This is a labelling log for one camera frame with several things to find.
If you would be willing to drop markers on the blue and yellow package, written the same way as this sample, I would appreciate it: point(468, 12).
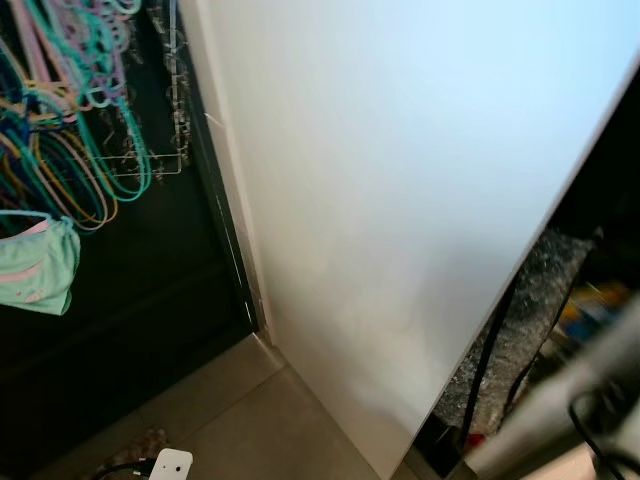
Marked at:
point(590, 305)

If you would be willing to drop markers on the teal plastic clothes hanger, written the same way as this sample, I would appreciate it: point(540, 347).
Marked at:
point(143, 165)

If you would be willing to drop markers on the yellow plastic clothes hanger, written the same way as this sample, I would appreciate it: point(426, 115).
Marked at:
point(95, 195)

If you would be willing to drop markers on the purple plastic clothes hanger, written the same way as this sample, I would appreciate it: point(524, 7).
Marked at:
point(100, 60)

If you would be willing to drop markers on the mint green cloth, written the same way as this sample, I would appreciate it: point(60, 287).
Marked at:
point(35, 265)

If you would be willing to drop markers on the pink plastic clothes hanger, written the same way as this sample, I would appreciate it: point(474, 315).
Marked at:
point(40, 60)

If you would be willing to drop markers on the blue plastic clothes hanger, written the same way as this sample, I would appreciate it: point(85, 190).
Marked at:
point(20, 135)

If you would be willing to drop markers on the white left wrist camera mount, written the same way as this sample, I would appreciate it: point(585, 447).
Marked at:
point(172, 466)

